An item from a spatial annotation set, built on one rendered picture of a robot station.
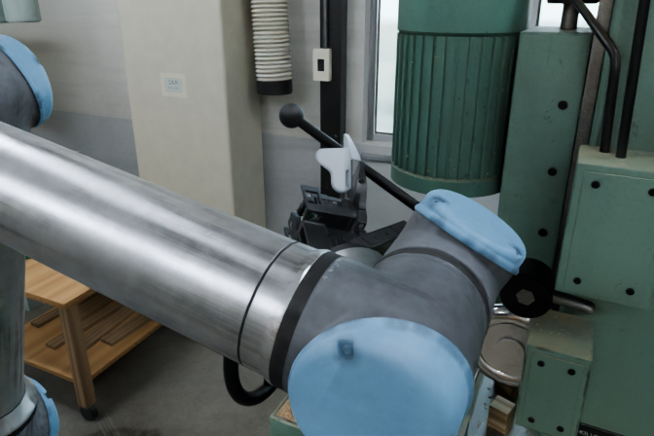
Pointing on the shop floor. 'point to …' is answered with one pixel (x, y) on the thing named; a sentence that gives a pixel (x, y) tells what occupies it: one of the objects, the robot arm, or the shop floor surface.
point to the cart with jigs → (78, 331)
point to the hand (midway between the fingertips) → (331, 180)
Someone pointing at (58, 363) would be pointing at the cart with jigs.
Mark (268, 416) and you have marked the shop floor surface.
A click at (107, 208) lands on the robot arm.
